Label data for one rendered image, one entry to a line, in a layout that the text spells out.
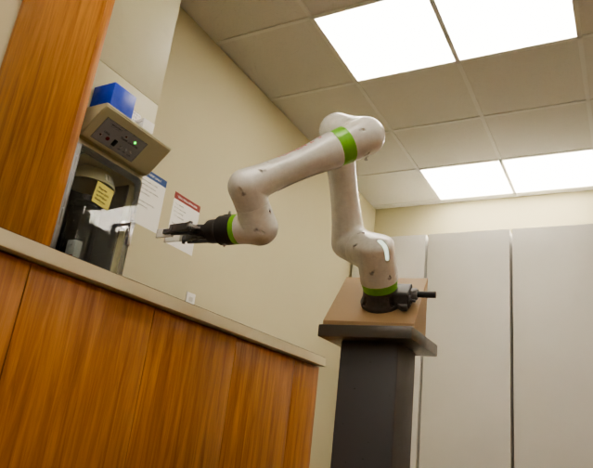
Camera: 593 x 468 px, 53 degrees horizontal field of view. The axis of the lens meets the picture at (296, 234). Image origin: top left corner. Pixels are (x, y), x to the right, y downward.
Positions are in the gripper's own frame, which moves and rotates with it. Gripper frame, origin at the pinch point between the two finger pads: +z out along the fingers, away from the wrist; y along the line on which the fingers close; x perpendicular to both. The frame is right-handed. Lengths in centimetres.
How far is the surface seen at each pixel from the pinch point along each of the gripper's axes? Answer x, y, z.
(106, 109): -34.2, 26.0, 13.0
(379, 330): 21, -39, -59
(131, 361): 42.2, 7.6, -2.8
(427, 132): -155, -206, -20
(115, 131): -31.3, 17.8, 16.0
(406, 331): 22, -39, -68
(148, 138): -34.8, 5.9, 12.8
